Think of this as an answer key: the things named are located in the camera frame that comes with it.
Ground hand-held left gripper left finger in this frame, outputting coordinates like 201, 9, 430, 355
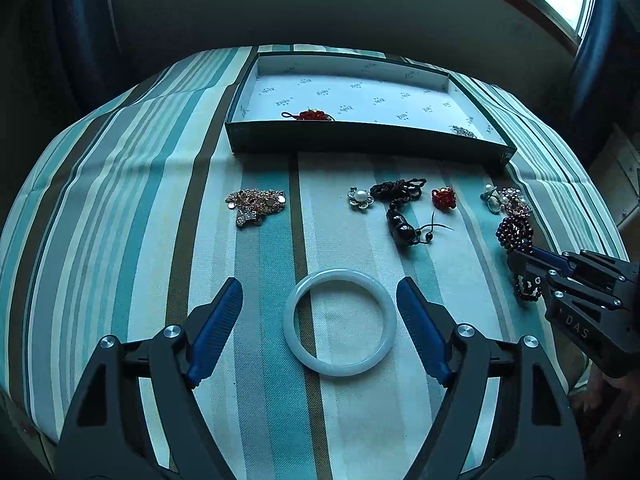
55, 277, 246, 480

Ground blue curtain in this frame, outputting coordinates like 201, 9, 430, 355
50, 0, 126, 116
570, 0, 640, 126

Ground wooden furniture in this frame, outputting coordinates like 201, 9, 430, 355
587, 122, 640, 231

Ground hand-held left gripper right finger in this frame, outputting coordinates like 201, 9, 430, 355
395, 277, 586, 480

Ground white jade bangle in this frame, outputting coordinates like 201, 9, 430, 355
283, 269, 398, 373

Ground green box with white lining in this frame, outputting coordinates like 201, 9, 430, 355
223, 50, 517, 167

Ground dark red bead bracelet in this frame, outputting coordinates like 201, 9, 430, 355
496, 216, 543, 303

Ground red knot ornament with cord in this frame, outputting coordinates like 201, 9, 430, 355
280, 107, 337, 123

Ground small red knot charm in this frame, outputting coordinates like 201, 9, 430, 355
431, 186, 457, 211

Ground black gourd pendant with cord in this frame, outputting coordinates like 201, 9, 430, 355
370, 177, 456, 247

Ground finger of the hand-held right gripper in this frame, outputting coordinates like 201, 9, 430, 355
507, 251, 640, 376
532, 247, 640, 306

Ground striped teal tablecloth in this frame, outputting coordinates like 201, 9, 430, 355
0, 42, 626, 480

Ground rose gold pearl brooch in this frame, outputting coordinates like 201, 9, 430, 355
481, 185, 533, 218

